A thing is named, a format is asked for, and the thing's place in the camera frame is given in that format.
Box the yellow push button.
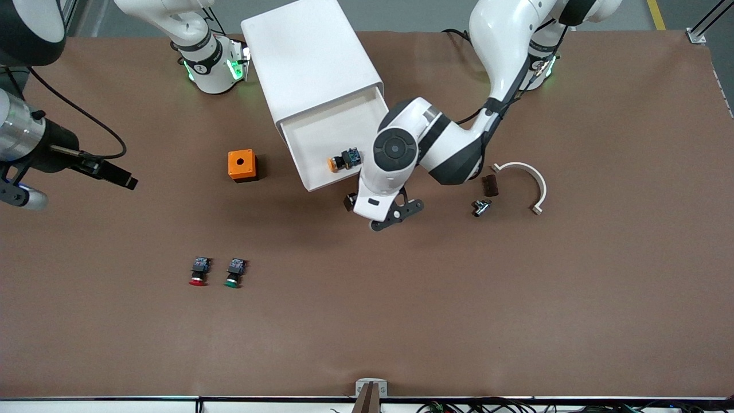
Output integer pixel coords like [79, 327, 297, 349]
[327, 147, 362, 173]

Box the white plastic drawer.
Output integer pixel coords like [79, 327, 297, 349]
[280, 86, 391, 193]

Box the red push button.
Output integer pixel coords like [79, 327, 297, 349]
[189, 257, 212, 287]

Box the green push button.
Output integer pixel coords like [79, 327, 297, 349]
[224, 258, 247, 289]

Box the white drawer cabinet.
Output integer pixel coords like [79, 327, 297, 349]
[241, 0, 384, 124]

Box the orange button enclosure box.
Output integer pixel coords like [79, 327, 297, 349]
[228, 149, 259, 183]

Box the aluminium frame profile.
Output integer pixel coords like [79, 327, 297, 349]
[57, 0, 79, 36]

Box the black right base cable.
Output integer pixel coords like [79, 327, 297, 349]
[195, 0, 228, 38]

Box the white curved plastic bracket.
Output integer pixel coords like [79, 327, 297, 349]
[491, 162, 548, 216]

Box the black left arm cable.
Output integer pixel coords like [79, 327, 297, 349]
[453, 17, 569, 127]

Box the white table edge rail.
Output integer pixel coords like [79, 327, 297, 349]
[0, 397, 734, 413]

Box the tangled cable bundle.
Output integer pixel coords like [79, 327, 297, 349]
[416, 399, 734, 413]

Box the aluminium corner post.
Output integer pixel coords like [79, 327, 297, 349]
[687, 0, 734, 44]

